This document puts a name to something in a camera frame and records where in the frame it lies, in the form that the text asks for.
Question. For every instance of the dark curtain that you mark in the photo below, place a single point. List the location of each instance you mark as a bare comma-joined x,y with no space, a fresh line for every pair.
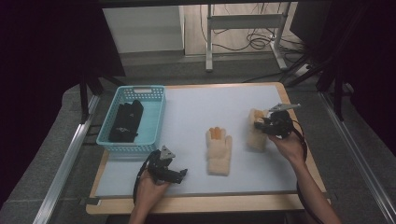
367,62
46,62

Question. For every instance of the light blue plastic basket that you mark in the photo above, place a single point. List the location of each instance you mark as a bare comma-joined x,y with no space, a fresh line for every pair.
152,124

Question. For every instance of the white foam mat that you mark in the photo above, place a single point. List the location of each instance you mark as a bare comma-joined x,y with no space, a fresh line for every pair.
193,124

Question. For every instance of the white cabinet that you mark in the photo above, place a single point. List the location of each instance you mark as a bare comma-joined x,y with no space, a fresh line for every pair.
143,29

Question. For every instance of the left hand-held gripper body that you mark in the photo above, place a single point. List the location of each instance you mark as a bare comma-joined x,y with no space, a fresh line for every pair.
162,166

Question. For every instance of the cream fuzzy glove orange fingers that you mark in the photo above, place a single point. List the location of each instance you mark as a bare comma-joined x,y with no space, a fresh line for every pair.
219,155
256,140

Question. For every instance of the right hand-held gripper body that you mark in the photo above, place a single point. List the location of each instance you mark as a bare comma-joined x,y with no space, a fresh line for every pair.
281,123

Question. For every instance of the aluminium rail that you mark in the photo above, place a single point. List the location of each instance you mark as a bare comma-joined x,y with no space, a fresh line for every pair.
67,158
355,152

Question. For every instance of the black stand legs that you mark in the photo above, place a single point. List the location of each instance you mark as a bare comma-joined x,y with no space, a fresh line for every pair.
88,90
330,77

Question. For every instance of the person's right hand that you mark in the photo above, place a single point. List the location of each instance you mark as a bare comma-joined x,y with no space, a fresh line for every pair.
288,147

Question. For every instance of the person's left hand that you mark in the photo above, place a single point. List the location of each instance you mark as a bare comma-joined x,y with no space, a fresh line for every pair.
151,189

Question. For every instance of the white metal stand frame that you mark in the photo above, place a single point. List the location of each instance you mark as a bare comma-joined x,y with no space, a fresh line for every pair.
243,21

